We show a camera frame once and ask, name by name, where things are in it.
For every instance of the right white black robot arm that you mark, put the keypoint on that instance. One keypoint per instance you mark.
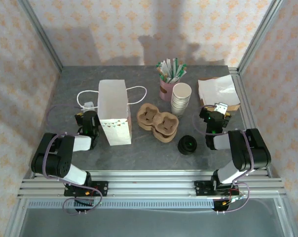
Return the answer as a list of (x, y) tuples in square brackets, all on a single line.
[(252, 153)]

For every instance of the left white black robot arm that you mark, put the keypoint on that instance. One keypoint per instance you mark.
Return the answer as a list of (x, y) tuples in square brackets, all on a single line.
[(52, 158)]

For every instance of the white napkin stack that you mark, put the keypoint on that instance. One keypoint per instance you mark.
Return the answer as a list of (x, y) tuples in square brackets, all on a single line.
[(234, 101)]

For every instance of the black cup lid stack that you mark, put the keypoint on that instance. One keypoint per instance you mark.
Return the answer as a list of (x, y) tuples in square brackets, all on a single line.
[(187, 145)]

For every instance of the white paper cup stack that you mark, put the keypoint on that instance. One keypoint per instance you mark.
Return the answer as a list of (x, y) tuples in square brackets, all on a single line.
[(181, 98)]

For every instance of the pink sachet holder cup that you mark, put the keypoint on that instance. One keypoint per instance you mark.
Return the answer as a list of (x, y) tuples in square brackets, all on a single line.
[(166, 92)]

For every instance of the brown tipped white sachet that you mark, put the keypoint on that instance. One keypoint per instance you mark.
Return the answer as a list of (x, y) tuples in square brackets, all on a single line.
[(180, 69)]

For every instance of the green tipped white sachet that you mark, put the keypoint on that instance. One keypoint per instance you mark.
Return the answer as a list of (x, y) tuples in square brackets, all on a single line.
[(175, 67)]

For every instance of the plain white sachet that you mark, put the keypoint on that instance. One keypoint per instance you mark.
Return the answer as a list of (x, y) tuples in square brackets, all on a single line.
[(168, 67)]

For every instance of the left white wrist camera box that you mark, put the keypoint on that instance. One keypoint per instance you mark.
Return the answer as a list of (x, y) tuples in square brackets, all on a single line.
[(89, 105)]

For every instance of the aluminium table side rail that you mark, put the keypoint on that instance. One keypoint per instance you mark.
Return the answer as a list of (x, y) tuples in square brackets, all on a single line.
[(249, 116)]

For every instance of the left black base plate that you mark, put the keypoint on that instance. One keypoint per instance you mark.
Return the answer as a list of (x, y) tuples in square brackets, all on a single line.
[(102, 188)]

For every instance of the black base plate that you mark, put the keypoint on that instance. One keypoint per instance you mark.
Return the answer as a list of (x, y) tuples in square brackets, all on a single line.
[(200, 188), (102, 188)]

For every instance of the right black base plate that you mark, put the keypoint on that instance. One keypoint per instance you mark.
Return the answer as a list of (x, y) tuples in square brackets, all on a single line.
[(200, 188)]

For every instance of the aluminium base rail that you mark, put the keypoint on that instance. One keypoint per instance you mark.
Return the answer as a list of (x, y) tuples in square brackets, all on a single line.
[(151, 187)]

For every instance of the aluminium frame post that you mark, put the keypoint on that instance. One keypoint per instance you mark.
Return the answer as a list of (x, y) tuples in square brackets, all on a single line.
[(41, 32), (260, 32)]

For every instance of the aluminium frame leg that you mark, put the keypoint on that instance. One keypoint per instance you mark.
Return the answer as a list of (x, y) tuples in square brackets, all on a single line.
[(14, 222), (286, 222)]

